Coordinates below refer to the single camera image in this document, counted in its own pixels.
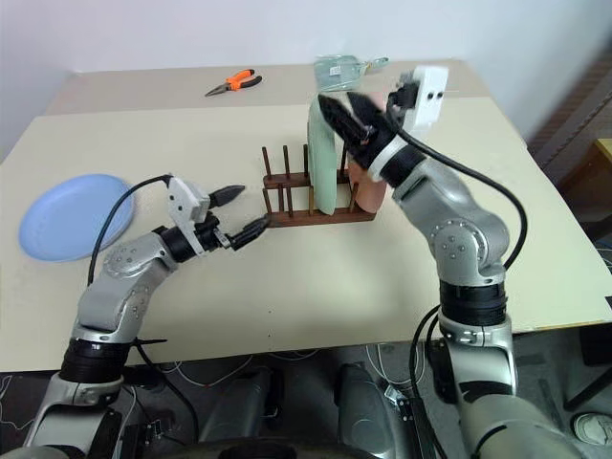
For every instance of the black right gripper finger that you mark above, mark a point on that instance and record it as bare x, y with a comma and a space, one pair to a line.
342, 122
365, 110

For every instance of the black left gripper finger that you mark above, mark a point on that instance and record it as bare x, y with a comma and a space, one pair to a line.
228, 195
251, 232

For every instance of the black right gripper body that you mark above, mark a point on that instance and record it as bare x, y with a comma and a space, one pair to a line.
378, 139

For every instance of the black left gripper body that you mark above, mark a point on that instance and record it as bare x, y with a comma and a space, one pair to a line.
211, 234

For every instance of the pink plate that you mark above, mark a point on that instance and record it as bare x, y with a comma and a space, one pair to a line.
370, 196

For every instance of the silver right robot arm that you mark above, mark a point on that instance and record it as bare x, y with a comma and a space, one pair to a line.
459, 215

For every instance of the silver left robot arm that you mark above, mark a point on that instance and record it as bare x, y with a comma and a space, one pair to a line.
110, 296

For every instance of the wooden dish rack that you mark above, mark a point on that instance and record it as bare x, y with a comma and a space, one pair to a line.
306, 220

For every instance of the clear plastic bag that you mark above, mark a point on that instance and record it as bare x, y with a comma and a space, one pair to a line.
334, 72

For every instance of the small clear plastic packet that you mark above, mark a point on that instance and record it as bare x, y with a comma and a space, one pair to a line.
377, 62

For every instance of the green plate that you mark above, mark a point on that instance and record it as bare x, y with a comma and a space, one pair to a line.
321, 167

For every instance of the blue plate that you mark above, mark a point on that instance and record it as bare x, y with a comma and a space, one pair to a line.
72, 217

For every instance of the white shoe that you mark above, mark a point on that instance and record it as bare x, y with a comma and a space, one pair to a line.
594, 428

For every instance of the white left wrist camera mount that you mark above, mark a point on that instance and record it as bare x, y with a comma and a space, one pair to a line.
184, 198

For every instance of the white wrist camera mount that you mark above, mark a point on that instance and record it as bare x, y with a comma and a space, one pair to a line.
428, 105
184, 198

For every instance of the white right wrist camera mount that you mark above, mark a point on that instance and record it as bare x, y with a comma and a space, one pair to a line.
428, 105

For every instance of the black metal frame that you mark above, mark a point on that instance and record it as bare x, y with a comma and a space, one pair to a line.
590, 378

